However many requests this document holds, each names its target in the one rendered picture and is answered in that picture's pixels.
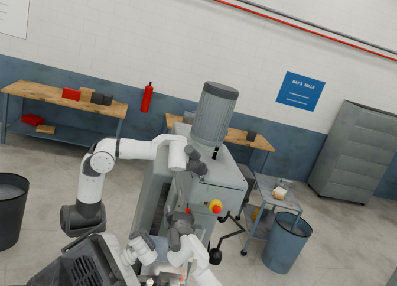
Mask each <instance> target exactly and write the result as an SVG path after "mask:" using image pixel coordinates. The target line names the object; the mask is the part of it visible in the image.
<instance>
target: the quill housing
mask: <svg viewBox="0 0 397 286"><path fill-rule="evenodd" d="M174 211H179V212H185V211H182V210H181V207H180V200H179V197H178V200H177V204H176V206H175V210H174ZM193 214H194V216H195V221H194V224H196V225H201V226H202V229H203V231H202V233H201V235H200V239H199V241H200V242H201V243H202V244H203V246H204V247H205V249H207V246H208V244H209V241H210V238H211V234H212V233H213V229H214V227H215V224H216V221H217V218H218V216H211V215H206V214H199V213H193ZM192 226H193V227H194V225H192ZM170 229H171V228H170V227H169V228H168V233H167V239H168V251H170V250H171V242H170ZM193 259H198V258H197V257H196V255H195V254H194V256H193Z"/></svg>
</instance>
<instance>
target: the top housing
mask: <svg viewBox="0 0 397 286"><path fill-rule="evenodd" d="M186 138H187V144H190V145H192V146H193V147H194V148H195V149H196V150H197V151H198V152H199V153H200V154H201V158H200V161H202V162H204V163H206V165H207V168H208V169H209V171H210V175H209V176H206V175H203V177H204V179H205V183H204V182H200V179H199V175H197V174H196V173H194V172H192V171H181V176H182V180H183V186H184V191H185V195H186V201H187V203H188V204H191V205H196V206H203V207H209V203H210V202H211V201H212V200H214V199H218V200H220V201H221V203H222V206H223V207H222V210H228V211H232V212H237V211H239V209H240V207H241V204H242V202H243V199H244V196H245V194H246V191H247V189H248V183H247V182H246V180H245V178H244V176H243V175H242V173H241V171H240V169H239V167H238V166H237V164H236V163H235V161H234V159H233V157H232V156H231V154H230V152H229V150H228V149H227V147H226V146H225V145H224V144H222V145H221V146H219V152H218V154H217V157H216V159H215V160H214V159H212V156H213V153H214V150H215V147H211V146H207V145H203V144H201V143H198V142H196V141H195V140H193V139H192V138H191V137H188V136H187V137H186ZM204 202H208V203H207V205H205V204H204Z"/></svg>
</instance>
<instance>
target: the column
mask: <svg viewBox="0 0 397 286"><path fill-rule="evenodd" d="M168 155H169V146H168V145H163V146H162V147H161V148H159V149H158V150H157V152H156V159H155V160H148V164H147V169H146V172H145V176H144V180H143V183H142V187H141V192H140V195H139V199H138V204H137V207H136V211H135V215H134V219H133V222H132V227H131V231H130V234H132V233H134V232H136V231H137V230H140V229H142V228H144V229H145V230H146V231H147V233H148V234H149V235H152V236H162V237H167V233H168V229H166V228H165V226H164V206H165V202H166V200H167V196H168V192H169V189H170V185H171V182H172V179H173V172H172V171H171V170H169V169H168ZM130 234H129V235H130ZM193 261H194V259H193V260H192V262H188V266H187V277H188V275H189V272H190V269H191V266H192V264H193ZM141 266H142V263H141V262H140V260H139V259H138V257H137V260H136V261H135V263H134V264H133V265H131V267H132V269H133V271H134V273H135V275H136V276H137V275H140V274H141ZM186 280H187V278H186Z"/></svg>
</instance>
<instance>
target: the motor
mask: <svg viewBox="0 0 397 286"><path fill-rule="evenodd" d="M238 96H239V91H238V90H236V89H234V88H232V87H230V86H227V85H225V84H221V83H217V82H211V81H207V82H204V86H203V90H202V93H201V96H200V100H199V103H198V107H197V110H196V114H195V117H194V121H193V124H192V127H191V130H190V134H189V135H190V137H191V138H192V139H193V140H195V141H196V142H198V143H201V144H203V145H207V146H211V147H219V146H221V145H222V144H223V140H224V137H225V135H226V132H227V129H228V126H229V123H230V120H231V117H232V114H233V111H234V108H235V105H236V102H237V99H238Z"/></svg>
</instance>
